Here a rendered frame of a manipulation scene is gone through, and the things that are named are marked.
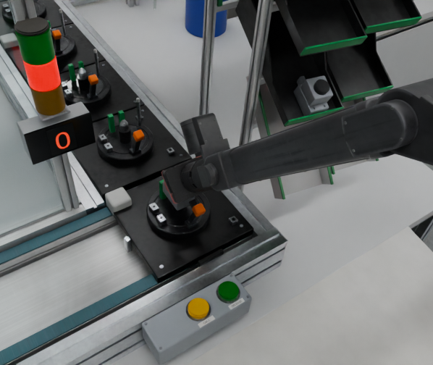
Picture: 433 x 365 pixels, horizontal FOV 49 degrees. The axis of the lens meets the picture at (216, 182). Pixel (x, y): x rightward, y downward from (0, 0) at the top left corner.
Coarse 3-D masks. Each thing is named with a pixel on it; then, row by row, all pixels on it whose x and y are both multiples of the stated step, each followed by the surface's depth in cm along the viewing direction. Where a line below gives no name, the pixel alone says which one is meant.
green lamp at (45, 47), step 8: (16, 32) 71; (48, 32) 72; (24, 40) 71; (32, 40) 71; (40, 40) 71; (48, 40) 73; (24, 48) 72; (32, 48) 72; (40, 48) 72; (48, 48) 73; (24, 56) 74; (32, 56) 73; (40, 56) 73; (48, 56) 74; (32, 64) 74; (40, 64) 74
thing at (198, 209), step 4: (192, 200) 96; (192, 204) 96; (196, 204) 96; (200, 204) 95; (192, 208) 96; (196, 208) 94; (200, 208) 94; (204, 208) 95; (196, 212) 94; (200, 212) 94; (204, 212) 95; (192, 216) 98; (196, 216) 95; (188, 220) 100; (192, 220) 99
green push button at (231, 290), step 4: (224, 284) 95; (228, 284) 95; (232, 284) 95; (220, 288) 94; (224, 288) 94; (228, 288) 94; (232, 288) 94; (236, 288) 94; (220, 292) 93; (224, 292) 93; (228, 292) 93; (232, 292) 93; (236, 292) 94; (220, 296) 93; (224, 296) 93; (228, 296) 93; (232, 296) 93; (236, 296) 93; (224, 300) 93; (228, 300) 93; (232, 300) 93
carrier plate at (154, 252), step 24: (144, 192) 110; (216, 192) 111; (120, 216) 105; (144, 216) 105; (216, 216) 106; (240, 216) 107; (144, 240) 101; (168, 240) 101; (192, 240) 101; (216, 240) 102; (168, 264) 97; (192, 264) 99
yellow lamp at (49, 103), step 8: (32, 88) 78; (56, 88) 79; (40, 96) 79; (48, 96) 79; (56, 96) 80; (40, 104) 80; (48, 104) 80; (56, 104) 81; (64, 104) 83; (40, 112) 81; (48, 112) 81; (56, 112) 82
